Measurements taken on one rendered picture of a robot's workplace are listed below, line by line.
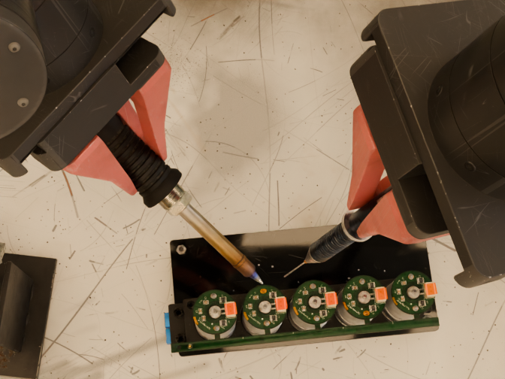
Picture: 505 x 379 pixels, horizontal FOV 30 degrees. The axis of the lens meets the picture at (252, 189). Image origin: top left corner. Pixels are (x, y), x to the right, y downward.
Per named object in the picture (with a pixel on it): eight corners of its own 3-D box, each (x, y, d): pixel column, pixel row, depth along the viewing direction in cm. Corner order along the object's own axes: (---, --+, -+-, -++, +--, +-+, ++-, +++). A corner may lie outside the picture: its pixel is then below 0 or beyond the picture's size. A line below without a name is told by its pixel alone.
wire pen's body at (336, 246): (338, 263, 47) (460, 184, 37) (311, 270, 46) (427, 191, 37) (328, 233, 47) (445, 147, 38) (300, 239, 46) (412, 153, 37)
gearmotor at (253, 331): (239, 300, 58) (240, 286, 53) (279, 296, 58) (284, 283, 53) (243, 340, 57) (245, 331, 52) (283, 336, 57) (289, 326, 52)
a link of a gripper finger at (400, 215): (322, 296, 40) (442, 223, 32) (268, 143, 42) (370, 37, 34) (447, 262, 43) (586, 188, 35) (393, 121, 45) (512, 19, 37)
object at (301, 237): (179, 358, 58) (179, 356, 57) (170, 244, 60) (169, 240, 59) (435, 332, 59) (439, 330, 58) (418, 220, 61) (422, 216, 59)
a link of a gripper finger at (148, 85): (229, 150, 47) (149, 26, 40) (134, 257, 46) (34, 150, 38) (144, 100, 51) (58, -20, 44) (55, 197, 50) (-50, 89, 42)
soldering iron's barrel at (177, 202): (255, 261, 51) (170, 180, 49) (265, 264, 50) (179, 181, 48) (237, 281, 51) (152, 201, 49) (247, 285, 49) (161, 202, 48)
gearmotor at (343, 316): (330, 291, 58) (340, 277, 53) (369, 287, 58) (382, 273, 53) (334, 331, 57) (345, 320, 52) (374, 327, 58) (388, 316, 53)
